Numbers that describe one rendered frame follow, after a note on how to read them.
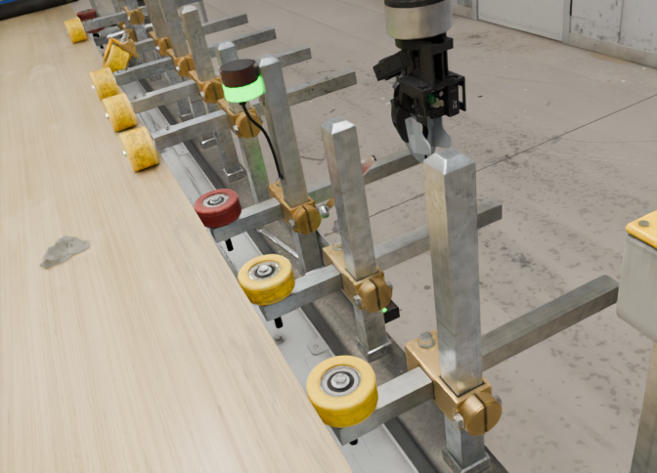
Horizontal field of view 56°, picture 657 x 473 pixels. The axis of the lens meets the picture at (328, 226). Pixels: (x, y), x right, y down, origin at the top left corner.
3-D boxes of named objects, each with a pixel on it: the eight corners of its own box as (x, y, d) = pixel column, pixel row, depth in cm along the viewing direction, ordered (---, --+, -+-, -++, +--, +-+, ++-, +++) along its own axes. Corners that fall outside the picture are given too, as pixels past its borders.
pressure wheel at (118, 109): (122, 85, 143) (133, 110, 140) (128, 107, 150) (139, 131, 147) (97, 93, 142) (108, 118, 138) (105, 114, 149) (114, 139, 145)
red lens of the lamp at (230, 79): (251, 68, 100) (248, 56, 99) (264, 78, 95) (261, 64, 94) (217, 79, 98) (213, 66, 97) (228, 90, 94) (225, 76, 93)
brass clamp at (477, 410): (442, 353, 84) (439, 325, 81) (506, 422, 73) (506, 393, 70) (403, 372, 82) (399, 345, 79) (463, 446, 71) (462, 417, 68)
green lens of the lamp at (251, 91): (255, 83, 102) (252, 70, 100) (268, 93, 97) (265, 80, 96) (221, 94, 100) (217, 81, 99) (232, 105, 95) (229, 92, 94)
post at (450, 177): (469, 454, 84) (453, 141, 58) (485, 473, 82) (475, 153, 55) (448, 466, 83) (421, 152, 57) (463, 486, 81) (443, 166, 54)
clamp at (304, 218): (295, 198, 122) (290, 176, 120) (324, 229, 112) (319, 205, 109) (269, 208, 121) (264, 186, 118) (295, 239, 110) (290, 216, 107)
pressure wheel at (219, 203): (243, 232, 119) (229, 181, 113) (257, 251, 113) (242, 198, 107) (204, 247, 117) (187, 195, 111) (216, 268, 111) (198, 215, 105)
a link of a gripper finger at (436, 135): (443, 174, 94) (439, 119, 89) (420, 160, 99) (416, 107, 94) (459, 167, 95) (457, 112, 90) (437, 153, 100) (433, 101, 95)
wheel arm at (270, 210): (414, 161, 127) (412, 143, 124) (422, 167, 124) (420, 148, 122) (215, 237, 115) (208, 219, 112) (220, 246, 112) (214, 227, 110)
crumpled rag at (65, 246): (73, 234, 108) (68, 222, 107) (96, 242, 104) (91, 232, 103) (28, 261, 103) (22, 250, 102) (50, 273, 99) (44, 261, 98)
